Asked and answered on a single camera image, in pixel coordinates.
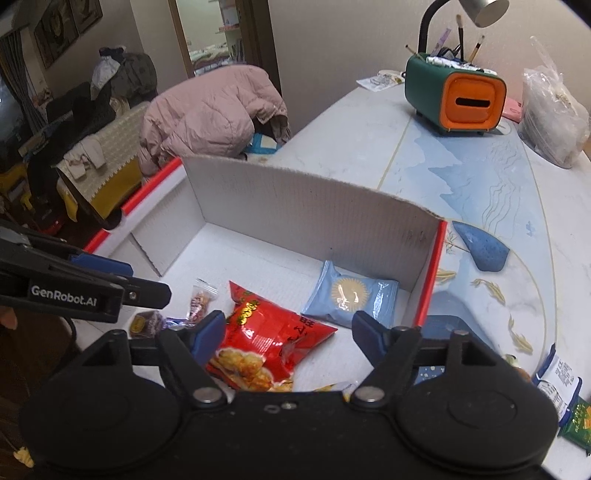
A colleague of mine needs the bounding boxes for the small red white candy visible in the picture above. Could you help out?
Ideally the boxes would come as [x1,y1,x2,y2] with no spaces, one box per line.
[186,278,218,324]

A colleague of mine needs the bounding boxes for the light blue snack packet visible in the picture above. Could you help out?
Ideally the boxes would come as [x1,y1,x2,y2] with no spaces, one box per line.
[301,261,399,328]

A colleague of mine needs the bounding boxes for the pink folder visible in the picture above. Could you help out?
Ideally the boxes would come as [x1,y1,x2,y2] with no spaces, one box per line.
[501,97,525,123]

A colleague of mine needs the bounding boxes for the red cardboard box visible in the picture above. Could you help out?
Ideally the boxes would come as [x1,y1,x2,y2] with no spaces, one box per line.
[74,154,448,393]

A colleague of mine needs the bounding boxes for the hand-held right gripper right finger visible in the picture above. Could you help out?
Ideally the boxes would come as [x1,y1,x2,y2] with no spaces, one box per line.
[350,311,495,409]

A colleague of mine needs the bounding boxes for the orange green tissue box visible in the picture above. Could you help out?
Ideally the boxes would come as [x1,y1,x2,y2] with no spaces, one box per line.
[405,55,507,137]

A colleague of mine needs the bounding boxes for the beige quilted sofa cover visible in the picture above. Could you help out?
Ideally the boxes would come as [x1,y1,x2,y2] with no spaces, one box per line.
[55,102,151,213]

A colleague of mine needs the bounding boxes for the dark clothes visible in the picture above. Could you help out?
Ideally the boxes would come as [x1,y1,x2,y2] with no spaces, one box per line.
[28,83,116,185]

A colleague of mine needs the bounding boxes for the dark framed wall painting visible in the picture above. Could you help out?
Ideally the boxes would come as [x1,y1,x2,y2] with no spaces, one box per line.
[34,0,79,70]
[69,0,103,35]

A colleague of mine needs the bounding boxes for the clear plastic food bag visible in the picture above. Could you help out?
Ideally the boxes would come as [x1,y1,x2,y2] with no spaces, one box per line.
[517,37,591,169]

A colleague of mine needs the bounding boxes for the paper leaflet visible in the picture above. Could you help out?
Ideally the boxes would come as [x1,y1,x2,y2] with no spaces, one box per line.
[356,70,407,90]

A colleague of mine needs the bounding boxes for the blue book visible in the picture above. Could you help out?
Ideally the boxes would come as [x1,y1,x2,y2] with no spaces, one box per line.
[247,134,280,155]

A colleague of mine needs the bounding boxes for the white blue snack packet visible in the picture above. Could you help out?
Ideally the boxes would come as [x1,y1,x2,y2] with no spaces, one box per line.
[531,344,583,423]

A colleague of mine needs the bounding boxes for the green snack packet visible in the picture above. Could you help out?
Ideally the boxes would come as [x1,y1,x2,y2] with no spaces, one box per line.
[558,397,591,450]

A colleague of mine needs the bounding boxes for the pink padded jacket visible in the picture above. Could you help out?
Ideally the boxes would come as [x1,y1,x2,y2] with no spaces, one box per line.
[139,65,291,176]

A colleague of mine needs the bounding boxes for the red chip bag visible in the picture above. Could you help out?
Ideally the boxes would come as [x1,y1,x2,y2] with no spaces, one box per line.
[205,280,339,393]

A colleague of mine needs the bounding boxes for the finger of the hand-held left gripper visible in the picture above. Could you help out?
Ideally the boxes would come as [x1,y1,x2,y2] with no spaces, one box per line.
[121,279,171,309]
[0,220,134,278]

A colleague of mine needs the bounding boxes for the pile of clothes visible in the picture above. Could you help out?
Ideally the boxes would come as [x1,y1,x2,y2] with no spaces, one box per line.
[92,46,158,100]

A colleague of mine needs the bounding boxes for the silver desk lamp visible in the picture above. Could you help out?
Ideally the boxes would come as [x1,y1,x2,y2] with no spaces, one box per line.
[418,0,510,61]

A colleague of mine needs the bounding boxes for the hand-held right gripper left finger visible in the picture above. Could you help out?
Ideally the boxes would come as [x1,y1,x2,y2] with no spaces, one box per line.
[85,310,227,409]

